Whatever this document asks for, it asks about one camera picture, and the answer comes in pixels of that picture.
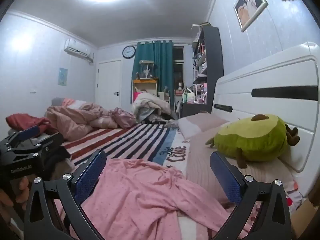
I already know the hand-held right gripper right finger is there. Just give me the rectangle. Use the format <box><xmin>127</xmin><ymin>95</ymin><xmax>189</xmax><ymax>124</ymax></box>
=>
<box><xmin>209</xmin><ymin>151</ymin><xmax>298</xmax><ymax>240</ymax></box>

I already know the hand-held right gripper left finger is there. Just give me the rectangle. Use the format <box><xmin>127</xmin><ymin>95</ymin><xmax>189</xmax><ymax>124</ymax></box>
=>
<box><xmin>24</xmin><ymin>149</ymin><xmax>108</xmax><ymax>240</ymax></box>

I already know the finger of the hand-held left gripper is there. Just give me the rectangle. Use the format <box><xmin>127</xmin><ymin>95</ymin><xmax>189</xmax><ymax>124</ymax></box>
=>
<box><xmin>0</xmin><ymin>125</ymin><xmax>41</xmax><ymax>151</ymax></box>
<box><xmin>22</xmin><ymin>132</ymin><xmax>65</xmax><ymax>156</ymax></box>

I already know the pink dotted garment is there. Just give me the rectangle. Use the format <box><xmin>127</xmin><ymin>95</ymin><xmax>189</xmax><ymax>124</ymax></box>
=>
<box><xmin>54</xmin><ymin>158</ymin><xmax>250</xmax><ymax>240</ymax></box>

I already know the person's left hand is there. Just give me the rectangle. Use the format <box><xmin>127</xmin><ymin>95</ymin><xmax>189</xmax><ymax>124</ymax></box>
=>
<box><xmin>0</xmin><ymin>176</ymin><xmax>29</xmax><ymax>207</ymax></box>

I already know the red cloth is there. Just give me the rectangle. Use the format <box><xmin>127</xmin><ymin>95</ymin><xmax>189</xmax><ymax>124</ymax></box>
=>
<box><xmin>5</xmin><ymin>113</ymin><xmax>50</xmax><ymax>133</ymax></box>

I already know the dark cloth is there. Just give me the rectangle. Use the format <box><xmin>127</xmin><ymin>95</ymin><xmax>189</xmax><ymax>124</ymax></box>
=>
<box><xmin>45</xmin><ymin>146</ymin><xmax>72</xmax><ymax>179</ymax></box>

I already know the beige fleece cloth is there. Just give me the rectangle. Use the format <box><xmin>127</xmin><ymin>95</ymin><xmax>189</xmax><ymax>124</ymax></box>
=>
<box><xmin>56</xmin><ymin>158</ymin><xmax>76</xmax><ymax>178</ymax></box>

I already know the large beige pink pillow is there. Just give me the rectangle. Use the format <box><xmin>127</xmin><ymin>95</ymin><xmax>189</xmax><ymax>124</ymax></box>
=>
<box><xmin>186</xmin><ymin>125</ymin><xmax>298</xmax><ymax>205</ymax></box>

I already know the pink crumpled duvet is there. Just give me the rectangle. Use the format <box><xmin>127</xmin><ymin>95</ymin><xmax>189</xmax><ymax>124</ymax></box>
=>
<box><xmin>45</xmin><ymin>99</ymin><xmax>119</xmax><ymax>140</ymax></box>

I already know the green avocado plush toy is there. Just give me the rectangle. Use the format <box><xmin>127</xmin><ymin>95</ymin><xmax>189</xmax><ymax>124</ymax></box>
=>
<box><xmin>205</xmin><ymin>114</ymin><xmax>300</xmax><ymax>168</ymax></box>

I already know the striped fleece blanket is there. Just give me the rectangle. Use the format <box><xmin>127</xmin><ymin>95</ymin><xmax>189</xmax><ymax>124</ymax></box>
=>
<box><xmin>61</xmin><ymin>122</ymin><xmax>193</xmax><ymax>175</ymax></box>

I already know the flat beige pink pillow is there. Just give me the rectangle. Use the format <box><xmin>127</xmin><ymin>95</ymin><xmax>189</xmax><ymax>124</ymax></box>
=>
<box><xmin>178</xmin><ymin>112</ymin><xmax>229</xmax><ymax>140</ymax></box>

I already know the pink satin cloth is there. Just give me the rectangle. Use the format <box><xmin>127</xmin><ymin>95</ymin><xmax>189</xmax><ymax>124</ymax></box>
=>
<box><xmin>109</xmin><ymin>107</ymin><xmax>137</xmax><ymax>130</ymax></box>

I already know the white red-patterned bed sheet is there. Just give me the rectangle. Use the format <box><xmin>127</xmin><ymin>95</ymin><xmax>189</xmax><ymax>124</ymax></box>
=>
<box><xmin>285</xmin><ymin>180</ymin><xmax>304</xmax><ymax>210</ymax></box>

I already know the dark desk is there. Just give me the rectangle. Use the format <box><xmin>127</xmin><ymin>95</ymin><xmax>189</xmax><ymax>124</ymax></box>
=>
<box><xmin>180</xmin><ymin>102</ymin><xmax>213</xmax><ymax>118</ymax></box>

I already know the white door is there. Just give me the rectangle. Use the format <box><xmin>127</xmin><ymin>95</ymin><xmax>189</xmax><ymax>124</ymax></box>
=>
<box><xmin>96</xmin><ymin>59</ymin><xmax>123</xmax><ymax>110</ymax></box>

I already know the cream blanket pile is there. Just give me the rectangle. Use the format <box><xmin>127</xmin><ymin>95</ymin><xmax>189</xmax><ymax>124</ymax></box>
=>
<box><xmin>131</xmin><ymin>92</ymin><xmax>172</xmax><ymax>123</ymax></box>

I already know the white air conditioner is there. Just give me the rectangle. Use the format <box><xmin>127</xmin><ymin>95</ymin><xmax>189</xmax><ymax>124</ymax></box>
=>
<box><xmin>64</xmin><ymin>39</ymin><xmax>94</xmax><ymax>62</ymax></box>

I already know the yellow shelf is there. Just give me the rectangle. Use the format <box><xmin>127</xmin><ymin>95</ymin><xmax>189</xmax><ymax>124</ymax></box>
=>
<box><xmin>132</xmin><ymin>78</ymin><xmax>159</xmax><ymax>98</ymax></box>

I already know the white bed headboard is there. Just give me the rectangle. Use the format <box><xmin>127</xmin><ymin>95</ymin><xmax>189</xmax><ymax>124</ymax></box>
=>
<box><xmin>211</xmin><ymin>41</ymin><xmax>320</xmax><ymax>198</ymax></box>

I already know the glass display case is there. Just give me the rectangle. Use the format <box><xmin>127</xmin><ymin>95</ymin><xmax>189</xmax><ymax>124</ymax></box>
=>
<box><xmin>139</xmin><ymin>60</ymin><xmax>155</xmax><ymax>79</ymax></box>

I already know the dark tall bookshelf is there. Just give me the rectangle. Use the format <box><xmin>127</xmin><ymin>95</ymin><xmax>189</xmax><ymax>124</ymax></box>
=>
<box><xmin>191</xmin><ymin>24</ymin><xmax>224</xmax><ymax>105</ymax></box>

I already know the dark window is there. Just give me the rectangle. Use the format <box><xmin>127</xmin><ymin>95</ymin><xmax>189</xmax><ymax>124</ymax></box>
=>
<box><xmin>172</xmin><ymin>45</ymin><xmax>185</xmax><ymax>95</ymax></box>

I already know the teal curtain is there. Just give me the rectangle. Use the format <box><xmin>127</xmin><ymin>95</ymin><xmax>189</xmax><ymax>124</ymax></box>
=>
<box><xmin>131</xmin><ymin>40</ymin><xmax>174</xmax><ymax>105</ymax></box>

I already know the small blue wall poster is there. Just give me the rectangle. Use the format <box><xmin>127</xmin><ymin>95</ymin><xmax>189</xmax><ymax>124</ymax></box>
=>
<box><xmin>58</xmin><ymin>67</ymin><xmax>68</xmax><ymax>85</ymax></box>

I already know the round wall clock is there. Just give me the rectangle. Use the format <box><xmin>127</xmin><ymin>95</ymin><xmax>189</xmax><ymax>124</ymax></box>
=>
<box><xmin>122</xmin><ymin>45</ymin><xmax>136</xmax><ymax>59</ymax></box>

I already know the framed wall picture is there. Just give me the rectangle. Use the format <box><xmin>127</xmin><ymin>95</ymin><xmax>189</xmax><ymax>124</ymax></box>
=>
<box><xmin>234</xmin><ymin>0</ymin><xmax>268</xmax><ymax>32</ymax></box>

